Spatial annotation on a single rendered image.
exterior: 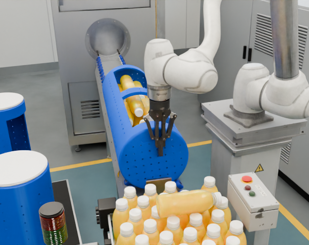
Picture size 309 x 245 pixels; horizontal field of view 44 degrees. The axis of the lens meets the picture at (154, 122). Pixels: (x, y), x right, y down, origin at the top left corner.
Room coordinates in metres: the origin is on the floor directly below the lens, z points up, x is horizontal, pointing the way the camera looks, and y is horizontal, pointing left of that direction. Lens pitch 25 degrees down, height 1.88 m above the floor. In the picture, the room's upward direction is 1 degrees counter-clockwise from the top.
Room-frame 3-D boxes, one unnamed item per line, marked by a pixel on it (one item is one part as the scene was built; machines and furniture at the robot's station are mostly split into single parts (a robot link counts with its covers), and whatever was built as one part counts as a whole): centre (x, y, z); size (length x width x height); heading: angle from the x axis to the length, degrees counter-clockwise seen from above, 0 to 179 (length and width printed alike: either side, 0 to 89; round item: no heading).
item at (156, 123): (1.31, -0.01, 1.25); 0.04 x 0.01 x 0.11; 11
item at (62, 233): (0.81, 0.27, 1.18); 0.06 x 0.06 x 0.05
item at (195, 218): (0.96, -0.12, 1.09); 0.04 x 0.04 x 0.02
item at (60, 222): (0.81, 0.27, 1.23); 0.06 x 0.06 x 0.04
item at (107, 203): (1.17, 0.18, 0.95); 0.10 x 0.07 x 0.10; 101
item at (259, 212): (1.11, -0.33, 1.05); 0.20 x 0.10 x 0.10; 11
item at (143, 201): (1.06, 0.04, 1.09); 0.04 x 0.04 x 0.02
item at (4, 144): (2.15, 0.93, 0.59); 0.28 x 0.28 x 0.88
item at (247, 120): (1.76, -0.46, 1.10); 0.22 x 0.18 x 0.06; 30
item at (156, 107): (1.31, -0.02, 1.32); 0.08 x 0.07 x 0.09; 101
